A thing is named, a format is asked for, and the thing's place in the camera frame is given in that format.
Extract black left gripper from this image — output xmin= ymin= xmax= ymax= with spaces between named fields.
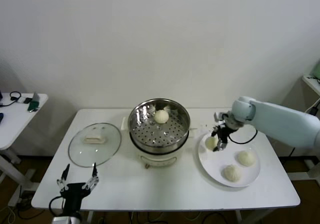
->
xmin=56 ymin=162 xmax=100 ymax=216

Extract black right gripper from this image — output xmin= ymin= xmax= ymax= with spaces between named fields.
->
xmin=210 ymin=123 xmax=236 ymax=153

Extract white steamed baozi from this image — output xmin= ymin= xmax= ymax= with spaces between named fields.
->
xmin=153 ymin=109 xmax=170 ymax=125
xmin=236 ymin=150 xmax=256 ymax=167
xmin=222 ymin=164 xmax=243 ymax=184
xmin=204 ymin=136 xmax=219 ymax=151

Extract glass lid with cream handle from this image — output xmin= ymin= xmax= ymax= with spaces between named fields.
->
xmin=68 ymin=122 xmax=123 ymax=168

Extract stainless steel steamer basket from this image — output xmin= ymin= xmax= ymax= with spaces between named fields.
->
xmin=121 ymin=98 xmax=199 ymax=154

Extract white round plate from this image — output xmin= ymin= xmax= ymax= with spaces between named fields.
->
xmin=198 ymin=130 xmax=262 ymax=188

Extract white floor power strip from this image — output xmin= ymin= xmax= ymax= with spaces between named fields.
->
xmin=14 ymin=190 xmax=36 ymax=206

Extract cream electric cooker base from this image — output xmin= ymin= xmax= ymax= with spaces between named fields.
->
xmin=129 ymin=131 xmax=190 ymax=170

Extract white side desk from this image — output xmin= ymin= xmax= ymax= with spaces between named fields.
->
xmin=0 ymin=92 xmax=50 ymax=207

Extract white shelf board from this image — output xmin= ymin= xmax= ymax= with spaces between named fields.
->
xmin=301 ymin=75 xmax=320 ymax=97

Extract mint green appliance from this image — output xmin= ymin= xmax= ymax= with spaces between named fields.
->
xmin=312 ymin=60 xmax=320 ymax=80

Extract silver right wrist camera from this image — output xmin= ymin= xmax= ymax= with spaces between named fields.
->
xmin=213 ymin=111 xmax=226 ymax=123

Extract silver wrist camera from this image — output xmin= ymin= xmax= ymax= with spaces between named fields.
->
xmin=213 ymin=111 xmax=226 ymax=123
xmin=52 ymin=216 xmax=76 ymax=224

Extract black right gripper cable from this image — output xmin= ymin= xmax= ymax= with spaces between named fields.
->
xmin=228 ymin=127 xmax=258 ymax=144

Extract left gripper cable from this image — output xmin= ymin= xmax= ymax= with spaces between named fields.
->
xmin=48 ymin=195 xmax=66 ymax=217

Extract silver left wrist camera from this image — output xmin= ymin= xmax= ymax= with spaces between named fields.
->
xmin=52 ymin=216 xmax=76 ymax=224

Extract white desk base frame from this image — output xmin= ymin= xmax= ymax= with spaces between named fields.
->
xmin=284 ymin=156 xmax=320 ymax=182

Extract black headphones with cable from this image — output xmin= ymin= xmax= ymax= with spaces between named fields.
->
xmin=0 ymin=90 xmax=23 ymax=107

